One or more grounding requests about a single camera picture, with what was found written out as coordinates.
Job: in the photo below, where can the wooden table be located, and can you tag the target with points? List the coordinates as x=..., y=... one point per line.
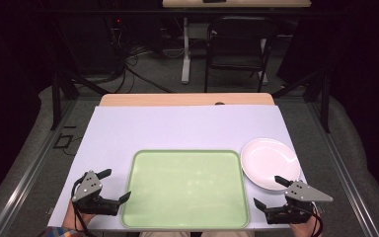
x=177, y=98

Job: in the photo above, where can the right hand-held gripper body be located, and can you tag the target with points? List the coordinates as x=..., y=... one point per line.
x=304, y=193

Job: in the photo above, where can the black horizontal bar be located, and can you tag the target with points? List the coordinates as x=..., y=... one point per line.
x=144, y=11

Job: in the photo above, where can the white desk leg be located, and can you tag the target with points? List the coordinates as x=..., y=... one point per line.
x=186, y=62
x=264, y=65

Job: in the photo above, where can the person's right hand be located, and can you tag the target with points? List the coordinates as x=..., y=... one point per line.
x=304, y=229

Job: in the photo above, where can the person's left hand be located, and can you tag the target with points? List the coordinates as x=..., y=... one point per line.
x=72, y=221

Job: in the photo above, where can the pale lavender table sheet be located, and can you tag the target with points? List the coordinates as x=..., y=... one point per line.
x=164, y=128

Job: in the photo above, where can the white round plate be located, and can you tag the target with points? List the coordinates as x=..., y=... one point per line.
x=268, y=163

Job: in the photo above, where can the aluminium floor rail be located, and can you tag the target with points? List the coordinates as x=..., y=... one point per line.
x=29, y=174
x=345, y=174

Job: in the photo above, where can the black folding chair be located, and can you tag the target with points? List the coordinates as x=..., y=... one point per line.
x=240, y=42

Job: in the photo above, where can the light green tray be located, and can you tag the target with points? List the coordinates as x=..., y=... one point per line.
x=186, y=189

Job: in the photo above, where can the black metal stand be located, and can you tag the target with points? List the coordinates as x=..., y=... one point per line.
x=324, y=102
x=56, y=98

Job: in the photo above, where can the black floor frame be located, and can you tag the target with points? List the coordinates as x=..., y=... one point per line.
x=62, y=141

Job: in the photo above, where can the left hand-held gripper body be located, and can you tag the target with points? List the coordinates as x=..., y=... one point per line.
x=87, y=187

